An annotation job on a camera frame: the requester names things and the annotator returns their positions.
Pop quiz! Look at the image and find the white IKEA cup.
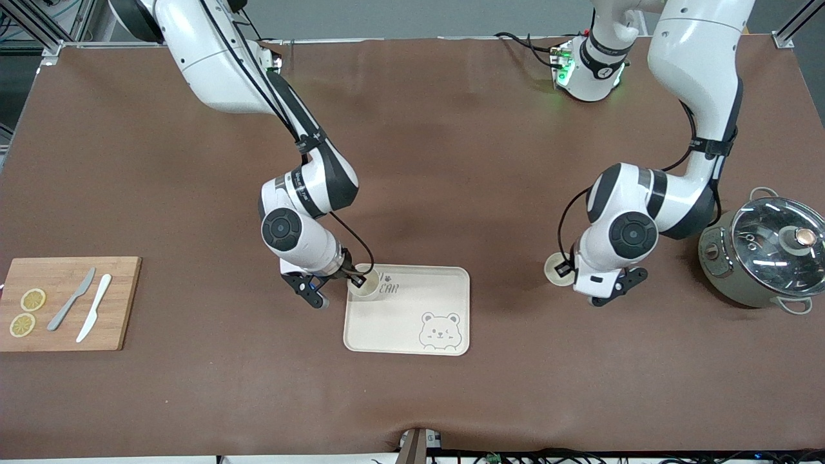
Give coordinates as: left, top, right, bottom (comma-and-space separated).
545, 253, 578, 285
347, 264, 382, 299

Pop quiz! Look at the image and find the cream tray with bear print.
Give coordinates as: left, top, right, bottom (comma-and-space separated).
343, 264, 471, 356

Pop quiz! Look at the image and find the grey-green electric cooking pot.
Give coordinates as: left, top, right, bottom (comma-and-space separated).
698, 186, 825, 315

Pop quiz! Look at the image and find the glass pot lid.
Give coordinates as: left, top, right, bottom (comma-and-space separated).
732, 197, 825, 298

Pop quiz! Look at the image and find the bamboo cutting board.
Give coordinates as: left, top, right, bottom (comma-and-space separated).
0, 256, 142, 353

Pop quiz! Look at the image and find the white plastic knife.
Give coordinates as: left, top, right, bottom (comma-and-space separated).
76, 274, 113, 343

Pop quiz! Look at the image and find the grey plastic knife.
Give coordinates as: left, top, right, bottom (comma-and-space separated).
47, 267, 97, 332

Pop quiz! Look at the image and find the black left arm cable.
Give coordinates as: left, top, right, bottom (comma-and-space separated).
558, 100, 698, 262

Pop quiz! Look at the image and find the metal camera post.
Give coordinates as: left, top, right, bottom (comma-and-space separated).
396, 427, 443, 464

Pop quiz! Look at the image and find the black cable at arm base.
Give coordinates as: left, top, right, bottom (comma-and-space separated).
494, 31, 563, 69

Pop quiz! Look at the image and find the aluminium frame profile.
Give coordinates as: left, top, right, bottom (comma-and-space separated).
772, 0, 825, 50
0, 0, 97, 53

